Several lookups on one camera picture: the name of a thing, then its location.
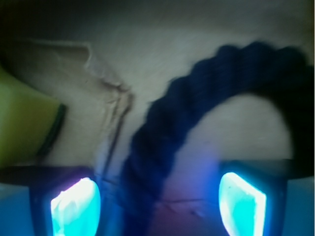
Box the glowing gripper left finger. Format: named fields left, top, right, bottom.
left=0, top=166, right=101, bottom=236

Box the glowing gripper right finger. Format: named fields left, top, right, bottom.
left=218, top=159, right=315, bottom=236

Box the dark blue twisted rope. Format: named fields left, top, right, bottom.
left=115, top=41, right=313, bottom=222

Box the yellow sponge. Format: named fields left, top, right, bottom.
left=0, top=68, right=66, bottom=167

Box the brown paper bag basin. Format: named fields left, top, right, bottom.
left=0, top=0, right=314, bottom=236

